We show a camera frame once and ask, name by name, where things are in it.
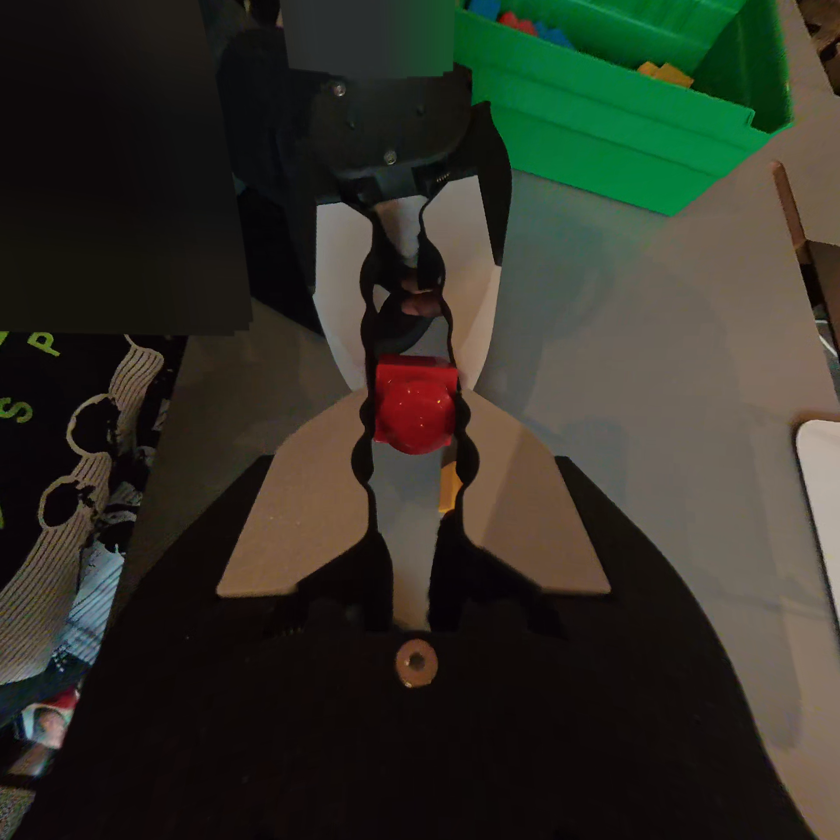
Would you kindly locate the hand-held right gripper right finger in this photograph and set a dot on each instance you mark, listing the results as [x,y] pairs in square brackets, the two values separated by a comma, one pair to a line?
[525,512]

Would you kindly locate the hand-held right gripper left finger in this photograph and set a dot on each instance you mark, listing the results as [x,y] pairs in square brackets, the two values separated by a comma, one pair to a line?
[302,512]

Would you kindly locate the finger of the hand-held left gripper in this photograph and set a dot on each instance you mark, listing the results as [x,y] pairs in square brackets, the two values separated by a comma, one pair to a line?
[341,282]
[469,295]

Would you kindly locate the yellow mega block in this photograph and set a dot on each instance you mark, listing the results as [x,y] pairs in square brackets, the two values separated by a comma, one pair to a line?
[449,489]
[666,73]

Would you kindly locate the red mega block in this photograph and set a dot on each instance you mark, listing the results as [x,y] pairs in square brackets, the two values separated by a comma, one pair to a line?
[413,407]

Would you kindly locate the pile of coloured blocks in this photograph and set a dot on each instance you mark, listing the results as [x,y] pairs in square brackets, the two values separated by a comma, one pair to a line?
[518,23]

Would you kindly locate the green plastic storage bin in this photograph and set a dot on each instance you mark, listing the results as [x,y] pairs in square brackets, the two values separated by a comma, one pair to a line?
[590,131]

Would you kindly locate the person's left hand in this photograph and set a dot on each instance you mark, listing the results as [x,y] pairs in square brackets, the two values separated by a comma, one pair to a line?
[420,303]

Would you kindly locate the black printed cloth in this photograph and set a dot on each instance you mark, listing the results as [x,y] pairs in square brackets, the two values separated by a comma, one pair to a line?
[65,525]

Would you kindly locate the white tray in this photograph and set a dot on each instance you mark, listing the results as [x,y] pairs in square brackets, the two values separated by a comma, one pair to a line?
[823,492]

